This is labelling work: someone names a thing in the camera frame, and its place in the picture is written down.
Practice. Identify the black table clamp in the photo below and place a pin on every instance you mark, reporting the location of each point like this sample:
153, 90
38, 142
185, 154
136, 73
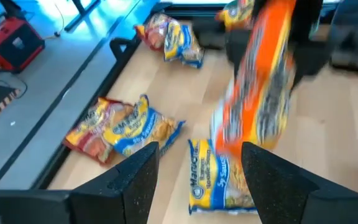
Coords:
115, 46

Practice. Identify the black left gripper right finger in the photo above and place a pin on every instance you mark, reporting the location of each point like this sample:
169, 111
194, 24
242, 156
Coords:
291, 202

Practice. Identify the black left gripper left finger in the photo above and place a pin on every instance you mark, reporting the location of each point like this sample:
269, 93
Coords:
104, 202

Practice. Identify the blue soy sauce noodle packet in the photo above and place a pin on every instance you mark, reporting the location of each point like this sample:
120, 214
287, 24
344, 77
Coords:
210, 180
182, 46
135, 130

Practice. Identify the red portable power station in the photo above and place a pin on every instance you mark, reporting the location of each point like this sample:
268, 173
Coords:
14, 46

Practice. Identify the orange Maruchan noodle packet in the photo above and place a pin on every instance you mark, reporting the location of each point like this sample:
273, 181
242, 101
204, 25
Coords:
259, 77
235, 15

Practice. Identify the black upright panel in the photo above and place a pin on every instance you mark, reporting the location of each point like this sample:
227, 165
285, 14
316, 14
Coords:
11, 7

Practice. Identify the red roast beef noodle packet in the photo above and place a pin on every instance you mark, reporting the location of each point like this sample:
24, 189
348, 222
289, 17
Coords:
89, 137
152, 32

